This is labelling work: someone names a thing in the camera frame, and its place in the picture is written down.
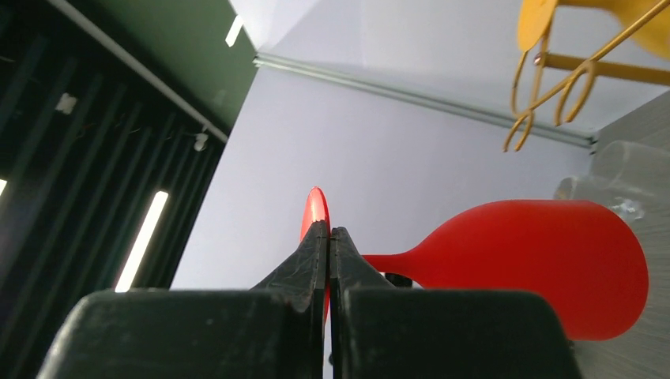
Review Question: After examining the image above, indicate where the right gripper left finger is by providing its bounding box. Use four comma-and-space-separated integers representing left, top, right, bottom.
38, 221, 329, 378

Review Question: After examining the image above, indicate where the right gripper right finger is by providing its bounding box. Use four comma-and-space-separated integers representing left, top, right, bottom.
329, 227, 581, 378

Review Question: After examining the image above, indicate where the red wine glass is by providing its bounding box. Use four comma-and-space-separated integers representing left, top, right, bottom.
299, 186, 650, 342

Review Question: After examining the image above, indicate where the left yellow wine glass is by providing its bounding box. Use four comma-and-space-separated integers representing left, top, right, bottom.
517, 0, 559, 52

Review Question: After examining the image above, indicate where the left aluminium frame post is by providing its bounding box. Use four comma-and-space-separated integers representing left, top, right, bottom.
253, 51, 598, 150

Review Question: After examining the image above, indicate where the gold wire glass rack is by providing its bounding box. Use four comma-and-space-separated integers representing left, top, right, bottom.
503, 0, 669, 151

